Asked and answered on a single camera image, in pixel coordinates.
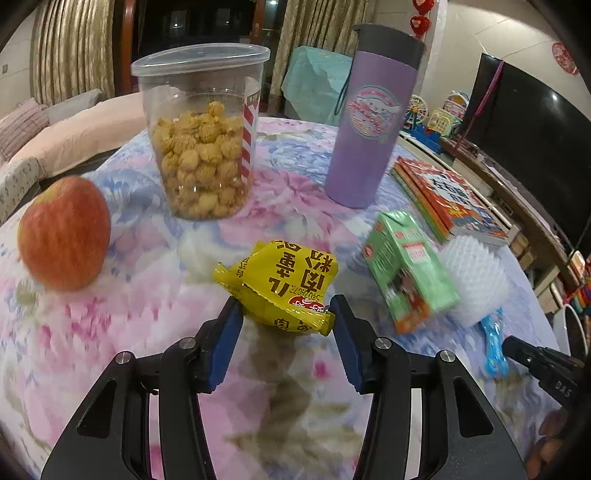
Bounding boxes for beige curtain right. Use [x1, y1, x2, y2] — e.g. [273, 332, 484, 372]
[267, 0, 377, 115]

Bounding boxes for red hanging decoration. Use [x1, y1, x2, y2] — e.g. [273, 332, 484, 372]
[410, 0, 436, 40]

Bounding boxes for floral tablecloth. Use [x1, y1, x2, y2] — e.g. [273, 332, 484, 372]
[1, 118, 555, 479]

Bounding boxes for teal cloth covered furniture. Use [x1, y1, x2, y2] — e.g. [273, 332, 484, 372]
[281, 46, 353, 126]

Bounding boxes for white foam fruit net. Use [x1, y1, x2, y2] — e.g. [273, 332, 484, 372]
[439, 236, 510, 327]

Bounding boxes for clear cookie jar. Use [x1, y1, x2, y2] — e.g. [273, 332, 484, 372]
[131, 43, 270, 220]

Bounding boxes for black television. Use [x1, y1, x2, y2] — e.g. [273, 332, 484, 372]
[459, 54, 590, 256]

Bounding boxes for red apple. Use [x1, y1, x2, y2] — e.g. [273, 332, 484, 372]
[17, 176, 111, 291]

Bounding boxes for beige curtain left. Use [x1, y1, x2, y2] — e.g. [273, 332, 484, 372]
[30, 0, 115, 106]

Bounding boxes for beige curtain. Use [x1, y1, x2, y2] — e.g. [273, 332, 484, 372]
[267, 0, 377, 115]
[30, 0, 115, 106]

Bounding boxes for green milk carton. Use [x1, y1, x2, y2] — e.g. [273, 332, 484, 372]
[362, 211, 460, 334]

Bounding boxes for blue plastic wrapper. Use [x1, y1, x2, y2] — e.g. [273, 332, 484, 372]
[480, 308, 509, 379]

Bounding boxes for yellow snack wrapper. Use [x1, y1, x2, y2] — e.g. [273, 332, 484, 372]
[213, 240, 339, 336]

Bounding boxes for ferris wheel toy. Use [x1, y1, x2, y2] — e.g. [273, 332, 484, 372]
[403, 94, 429, 132]

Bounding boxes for purple tumbler with lid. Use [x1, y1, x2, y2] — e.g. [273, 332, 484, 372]
[325, 24, 425, 209]

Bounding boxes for pink sofa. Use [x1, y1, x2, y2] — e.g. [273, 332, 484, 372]
[1, 89, 146, 221]

